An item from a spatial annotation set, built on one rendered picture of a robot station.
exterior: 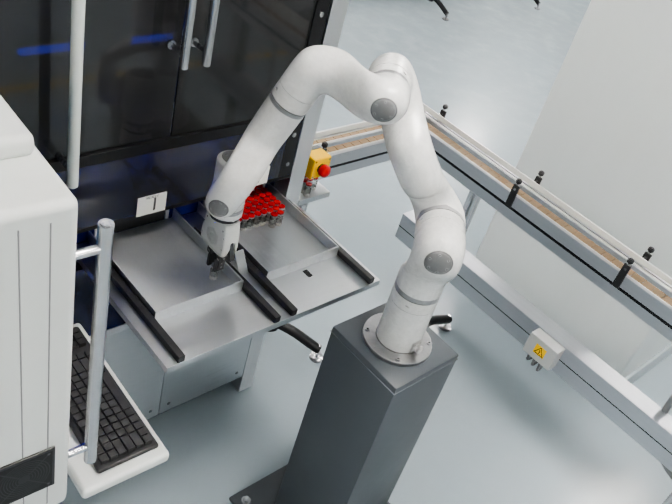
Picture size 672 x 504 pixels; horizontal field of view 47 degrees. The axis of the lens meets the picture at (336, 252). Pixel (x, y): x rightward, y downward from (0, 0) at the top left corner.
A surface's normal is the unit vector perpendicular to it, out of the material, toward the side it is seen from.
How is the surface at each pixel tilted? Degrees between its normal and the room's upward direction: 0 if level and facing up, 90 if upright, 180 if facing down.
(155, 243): 0
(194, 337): 0
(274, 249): 0
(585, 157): 90
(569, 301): 90
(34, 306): 90
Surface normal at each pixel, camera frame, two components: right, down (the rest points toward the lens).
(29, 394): 0.62, 0.59
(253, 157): 0.33, -0.06
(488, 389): 0.23, -0.77
